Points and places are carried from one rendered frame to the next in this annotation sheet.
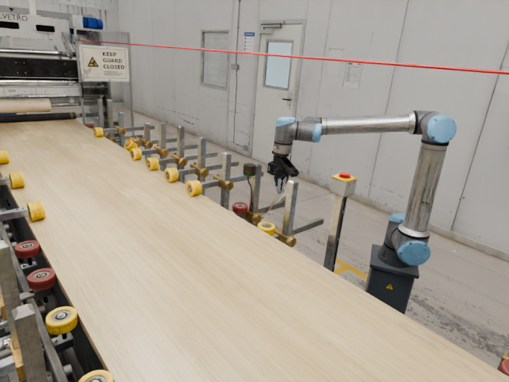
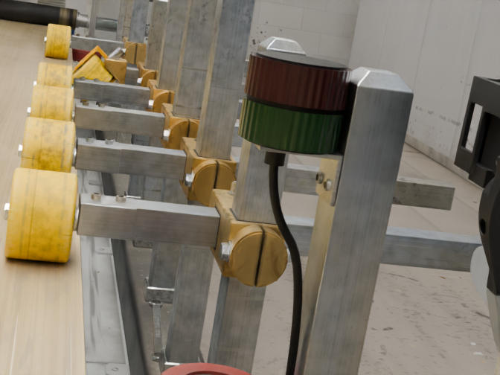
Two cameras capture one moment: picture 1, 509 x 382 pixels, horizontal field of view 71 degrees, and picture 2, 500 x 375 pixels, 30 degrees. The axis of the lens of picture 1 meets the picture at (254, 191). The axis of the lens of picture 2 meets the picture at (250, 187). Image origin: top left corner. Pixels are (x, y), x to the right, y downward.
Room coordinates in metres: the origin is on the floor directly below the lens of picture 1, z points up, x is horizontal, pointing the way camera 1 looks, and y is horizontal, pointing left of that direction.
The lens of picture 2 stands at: (1.18, -0.22, 1.18)
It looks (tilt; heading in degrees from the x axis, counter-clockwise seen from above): 13 degrees down; 29
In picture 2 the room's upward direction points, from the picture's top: 9 degrees clockwise
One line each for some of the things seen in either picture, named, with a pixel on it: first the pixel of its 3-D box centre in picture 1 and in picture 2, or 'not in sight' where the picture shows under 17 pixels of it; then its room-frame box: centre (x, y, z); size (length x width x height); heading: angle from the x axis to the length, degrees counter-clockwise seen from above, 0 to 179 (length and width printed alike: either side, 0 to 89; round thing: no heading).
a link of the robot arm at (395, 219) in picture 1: (401, 230); not in sight; (1.78, -0.83, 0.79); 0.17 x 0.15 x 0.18; 175
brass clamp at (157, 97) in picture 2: (161, 151); (164, 101); (2.45, 0.69, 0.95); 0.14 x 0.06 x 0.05; 42
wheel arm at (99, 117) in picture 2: (185, 158); (223, 131); (2.32, 0.48, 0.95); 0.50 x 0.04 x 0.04; 132
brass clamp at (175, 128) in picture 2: (179, 160); (181, 129); (2.26, 0.52, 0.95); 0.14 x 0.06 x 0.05; 42
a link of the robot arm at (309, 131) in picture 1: (308, 131); not in sight; (1.68, -0.24, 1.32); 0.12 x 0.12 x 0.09; 85
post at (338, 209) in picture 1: (333, 243); not in sight; (1.31, -0.35, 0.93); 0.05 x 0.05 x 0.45; 42
